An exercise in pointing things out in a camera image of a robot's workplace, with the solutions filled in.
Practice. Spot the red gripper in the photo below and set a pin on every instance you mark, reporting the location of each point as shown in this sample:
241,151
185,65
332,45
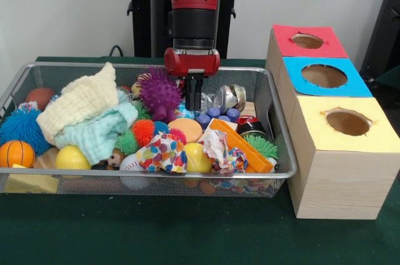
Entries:
192,62

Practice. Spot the crushed silver can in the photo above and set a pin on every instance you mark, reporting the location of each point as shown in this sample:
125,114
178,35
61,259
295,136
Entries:
231,96

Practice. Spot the mint waffle cloth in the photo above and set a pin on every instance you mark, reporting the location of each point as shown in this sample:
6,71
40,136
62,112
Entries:
93,133

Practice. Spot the cream waffle cloth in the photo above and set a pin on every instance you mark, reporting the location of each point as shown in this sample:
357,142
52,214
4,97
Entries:
81,99

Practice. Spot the wooden three-hole box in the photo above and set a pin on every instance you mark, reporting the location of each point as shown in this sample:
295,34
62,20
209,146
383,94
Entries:
343,183

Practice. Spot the purple spiky ball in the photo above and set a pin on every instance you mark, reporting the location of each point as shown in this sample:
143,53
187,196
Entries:
159,93

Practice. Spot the orange foam disc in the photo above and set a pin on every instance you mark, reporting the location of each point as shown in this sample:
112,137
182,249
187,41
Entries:
186,129

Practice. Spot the yellow tennis ball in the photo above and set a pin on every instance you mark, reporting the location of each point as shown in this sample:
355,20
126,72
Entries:
197,158

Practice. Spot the colourful patterned cloth wad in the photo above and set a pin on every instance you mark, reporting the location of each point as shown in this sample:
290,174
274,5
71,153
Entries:
162,155

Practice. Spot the orange plastic grid toy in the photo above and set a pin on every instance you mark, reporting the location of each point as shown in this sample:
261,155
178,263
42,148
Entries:
240,149

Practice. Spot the smooth yellow ball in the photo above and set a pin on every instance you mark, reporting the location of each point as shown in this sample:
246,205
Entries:
72,158

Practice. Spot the dark green table cloth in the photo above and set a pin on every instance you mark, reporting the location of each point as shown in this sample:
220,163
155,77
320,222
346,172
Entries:
187,233
390,80

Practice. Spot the large blue spiky ball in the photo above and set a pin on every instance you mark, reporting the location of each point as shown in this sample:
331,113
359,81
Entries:
22,127

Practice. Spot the small orange basketball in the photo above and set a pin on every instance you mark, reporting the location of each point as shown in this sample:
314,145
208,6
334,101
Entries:
17,154

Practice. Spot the black upright panel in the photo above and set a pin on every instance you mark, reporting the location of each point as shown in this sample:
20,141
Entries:
384,27

